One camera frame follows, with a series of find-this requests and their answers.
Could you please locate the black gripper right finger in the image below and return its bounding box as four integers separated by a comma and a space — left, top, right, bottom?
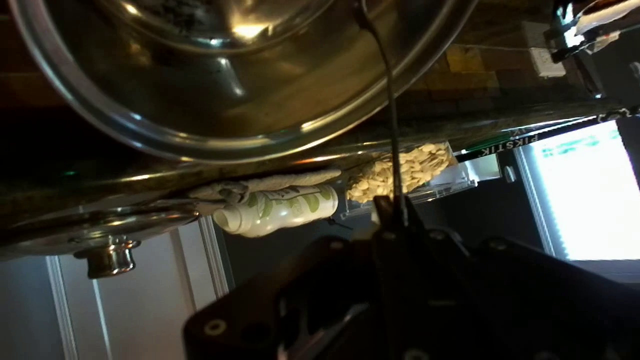
399, 193, 640, 360

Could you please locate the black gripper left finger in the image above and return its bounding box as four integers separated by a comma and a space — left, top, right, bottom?
182, 193, 411, 360

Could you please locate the metal spoon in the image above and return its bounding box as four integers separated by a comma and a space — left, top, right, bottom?
351, 0, 411, 223

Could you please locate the glass pot lid with knob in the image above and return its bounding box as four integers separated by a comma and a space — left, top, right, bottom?
0, 192, 204, 281

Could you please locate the rolled white green-print towel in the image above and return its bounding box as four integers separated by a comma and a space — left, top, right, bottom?
210, 183, 342, 239

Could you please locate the bright computer monitor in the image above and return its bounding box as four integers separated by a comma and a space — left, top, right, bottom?
514, 117, 640, 261

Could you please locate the glass container of pasta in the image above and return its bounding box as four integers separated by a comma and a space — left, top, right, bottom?
345, 139, 462, 205

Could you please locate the white panel door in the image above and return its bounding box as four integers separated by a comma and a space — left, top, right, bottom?
0, 216, 232, 360

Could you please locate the steel mixing bowl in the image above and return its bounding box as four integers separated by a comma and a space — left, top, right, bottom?
6, 0, 482, 166

